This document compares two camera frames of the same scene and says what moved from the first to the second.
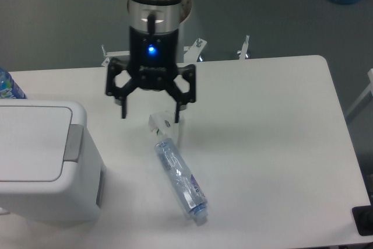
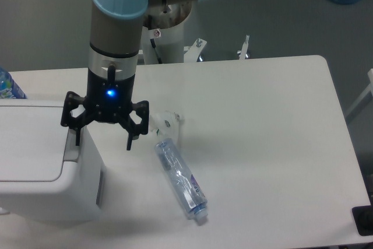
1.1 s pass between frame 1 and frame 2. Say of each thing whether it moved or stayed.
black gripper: moved
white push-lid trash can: stayed
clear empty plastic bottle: stayed
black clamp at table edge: stayed
